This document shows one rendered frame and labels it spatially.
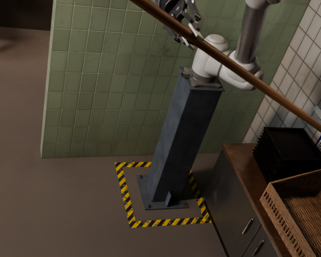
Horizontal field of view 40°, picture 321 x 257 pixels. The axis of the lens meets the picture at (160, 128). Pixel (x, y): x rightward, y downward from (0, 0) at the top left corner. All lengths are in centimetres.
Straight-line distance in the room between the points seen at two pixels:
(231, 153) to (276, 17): 93
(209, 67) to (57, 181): 135
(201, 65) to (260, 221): 92
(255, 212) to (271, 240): 21
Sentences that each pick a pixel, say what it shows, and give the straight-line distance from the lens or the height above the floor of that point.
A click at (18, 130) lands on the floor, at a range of 349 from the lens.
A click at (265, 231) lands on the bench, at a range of 253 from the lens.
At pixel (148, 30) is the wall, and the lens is 276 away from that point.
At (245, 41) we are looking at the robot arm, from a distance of 222.
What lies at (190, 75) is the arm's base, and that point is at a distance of 254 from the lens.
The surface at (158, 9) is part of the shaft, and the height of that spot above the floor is 183.
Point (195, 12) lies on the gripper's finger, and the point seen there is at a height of 180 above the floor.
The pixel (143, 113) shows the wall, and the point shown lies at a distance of 315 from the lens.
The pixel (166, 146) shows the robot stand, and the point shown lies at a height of 50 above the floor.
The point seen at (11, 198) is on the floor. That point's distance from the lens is 304.
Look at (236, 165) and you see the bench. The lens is 276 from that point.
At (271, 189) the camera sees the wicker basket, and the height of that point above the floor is 71.
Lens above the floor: 234
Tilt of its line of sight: 39 degrees down
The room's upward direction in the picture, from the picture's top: 17 degrees clockwise
